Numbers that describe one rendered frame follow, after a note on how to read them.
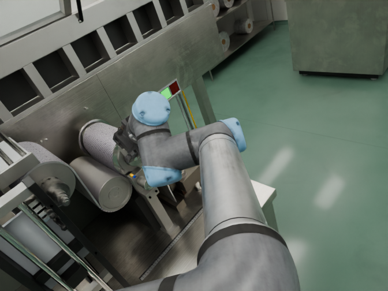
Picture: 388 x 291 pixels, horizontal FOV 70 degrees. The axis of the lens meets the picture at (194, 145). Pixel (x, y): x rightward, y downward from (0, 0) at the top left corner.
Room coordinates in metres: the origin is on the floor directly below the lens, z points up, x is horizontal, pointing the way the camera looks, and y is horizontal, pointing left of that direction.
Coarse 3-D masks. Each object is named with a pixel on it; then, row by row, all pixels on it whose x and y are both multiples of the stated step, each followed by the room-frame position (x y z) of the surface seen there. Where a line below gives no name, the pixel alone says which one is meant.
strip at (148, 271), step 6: (198, 216) 0.74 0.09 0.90; (192, 222) 0.72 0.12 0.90; (186, 228) 0.70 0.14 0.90; (180, 234) 0.69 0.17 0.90; (174, 240) 0.67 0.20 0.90; (168, 246) 0.66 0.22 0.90; (162, 252) 0.64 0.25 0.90; (156, 258) 0.63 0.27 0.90; (162, 258) 0.62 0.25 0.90; (150, 264) 0.61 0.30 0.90; (156, 264) 0.60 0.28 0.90; (150, 270) 0.59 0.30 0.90; (144, 276) 0.58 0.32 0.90
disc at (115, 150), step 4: (116, 144) 0.76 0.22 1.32; (116, 148) 0.76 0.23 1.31; (116, 152) 0.76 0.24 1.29; (112, 156) 0.75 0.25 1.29; (116, 156) 0.75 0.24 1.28; (116, 160) 0.75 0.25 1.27; (116, 164) 0.74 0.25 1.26; (116, 168) 0.74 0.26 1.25; (120, 168) 0.75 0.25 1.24; (120, 172) 0.74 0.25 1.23; (124, 172) 0.75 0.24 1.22; (128, 172) 0.76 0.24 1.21
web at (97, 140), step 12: (96, 132) 0.91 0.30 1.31; (108, 132) 0.87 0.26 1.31; (24, 144) 0.83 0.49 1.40; (36, 144) 0.85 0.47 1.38; (84, 144) 0.94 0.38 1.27; (96, 144) 0.86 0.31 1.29; (108, 144) 0.81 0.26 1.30; (36, 156) 0.71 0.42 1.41; (48, 156) 0.71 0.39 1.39; (96, 156) 0.89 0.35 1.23; (108, 156) 0.79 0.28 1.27; (72, 168) 0.69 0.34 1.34; (84, 192) 0.73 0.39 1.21; (96, 204) 0.69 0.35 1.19
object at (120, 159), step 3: (120, 153) 0.75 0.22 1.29; (120, 156) 0.75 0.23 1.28; (123, 156) 0.76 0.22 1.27; (120, 159) 0.75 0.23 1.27; (123, 159) 0.75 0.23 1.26; (120, 162) 0.75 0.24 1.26; (123, 162) 0.75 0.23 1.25; (120, 165) 0.75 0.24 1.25; (123, 165) 0.75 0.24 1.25; (126, 165) 0.75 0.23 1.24; (129, 165) 0.76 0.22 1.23; (141, 165) 0.78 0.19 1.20; (123, 168) 0.74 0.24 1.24; (126, 168) 0.75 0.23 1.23; (129, 168) 0.75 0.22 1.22; (132, 168) 0.76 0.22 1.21; (135, 168) 0.76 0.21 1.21
